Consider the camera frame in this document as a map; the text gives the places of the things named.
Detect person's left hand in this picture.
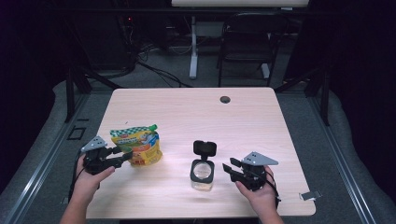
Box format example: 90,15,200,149
73,154,116,206

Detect black metal stand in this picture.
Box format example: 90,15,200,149
64,66,122,123
274,66,331,127

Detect white desk leg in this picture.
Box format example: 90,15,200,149
189,16,199,79

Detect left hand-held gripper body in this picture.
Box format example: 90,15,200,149
81,135,117,175

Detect black floor cables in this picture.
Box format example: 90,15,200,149
136,60,192,89

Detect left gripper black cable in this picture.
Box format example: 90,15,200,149
68,148,87,202

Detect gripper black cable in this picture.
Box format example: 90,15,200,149
263,167,282,209
68,148,87,202

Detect glass seasoning jar black lid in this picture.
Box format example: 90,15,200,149
190,139,218,191

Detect aluminium floor rail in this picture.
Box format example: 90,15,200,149
3,92,92,224
306,92,378,224

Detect black folding chair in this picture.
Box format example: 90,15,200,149
217,12,289,88

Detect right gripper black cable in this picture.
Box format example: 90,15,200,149
263,167,282,209

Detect person's right hand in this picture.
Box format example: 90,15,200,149
235,166,279,218

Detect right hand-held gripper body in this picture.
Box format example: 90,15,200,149
236,151,279,191

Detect black equipment with red light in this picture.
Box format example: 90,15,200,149
116,13,139,66

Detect yellow spouted seasoning pouch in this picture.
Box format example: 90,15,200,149
109,124,163,167

